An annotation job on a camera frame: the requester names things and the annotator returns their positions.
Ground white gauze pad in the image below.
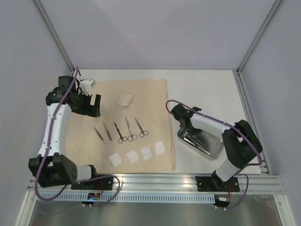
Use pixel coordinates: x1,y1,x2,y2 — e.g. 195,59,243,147
126,150,140,164
108,153,123,168
155,140,166,155
141,146,153,161

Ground steel forceps dark handle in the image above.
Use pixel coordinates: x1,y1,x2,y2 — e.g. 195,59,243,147
103,122,112,141

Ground aluminium frame post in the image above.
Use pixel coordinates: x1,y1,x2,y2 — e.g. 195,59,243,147
236,0,284,75
32,0,75,72

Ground black tipped surgical scissors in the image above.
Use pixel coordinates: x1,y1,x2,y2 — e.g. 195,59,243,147
114,123,127,144

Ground beige cloth mat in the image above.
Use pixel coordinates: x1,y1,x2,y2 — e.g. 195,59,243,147
65,79,175,173

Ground slotted grey cable duct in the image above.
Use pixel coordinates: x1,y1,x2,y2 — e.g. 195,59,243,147
37,193,215,202

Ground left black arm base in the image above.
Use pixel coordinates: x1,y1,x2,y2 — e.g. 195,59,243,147
71,176,113,191

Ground aluminium front rail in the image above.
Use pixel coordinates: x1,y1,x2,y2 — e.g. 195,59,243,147
27,174,286,195

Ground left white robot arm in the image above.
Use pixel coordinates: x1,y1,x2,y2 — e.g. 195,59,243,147
28,76,101,189

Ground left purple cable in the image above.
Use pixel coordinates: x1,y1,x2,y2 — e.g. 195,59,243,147
34,66,124,208

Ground green printed glove packet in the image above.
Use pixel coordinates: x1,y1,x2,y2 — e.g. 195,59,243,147
96,107,110,121

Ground steel tweezers pair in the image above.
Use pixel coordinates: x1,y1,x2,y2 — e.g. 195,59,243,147
183,135,206,150

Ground steel surgical scissors middle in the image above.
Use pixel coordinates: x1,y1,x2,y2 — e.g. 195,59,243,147
125,117,137,141

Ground steel surgical scissors right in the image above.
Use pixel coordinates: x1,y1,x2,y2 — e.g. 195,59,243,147
135,117,149,138

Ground stainless steel tray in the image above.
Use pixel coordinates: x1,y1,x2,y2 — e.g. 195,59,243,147
178,129,224,160

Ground left aluminium frame post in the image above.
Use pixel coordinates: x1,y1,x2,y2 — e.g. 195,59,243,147
32,0,75,72

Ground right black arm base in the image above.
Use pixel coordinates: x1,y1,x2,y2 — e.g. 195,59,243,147
194,176,240,193

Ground right aluminium frame post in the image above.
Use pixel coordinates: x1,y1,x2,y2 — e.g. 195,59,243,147
236,0,284,75

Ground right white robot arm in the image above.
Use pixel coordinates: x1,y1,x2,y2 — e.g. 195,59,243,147
170,104,262,191

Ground steel surgical scissors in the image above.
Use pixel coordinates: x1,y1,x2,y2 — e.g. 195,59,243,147
135,117,149,138
125,117,137,141

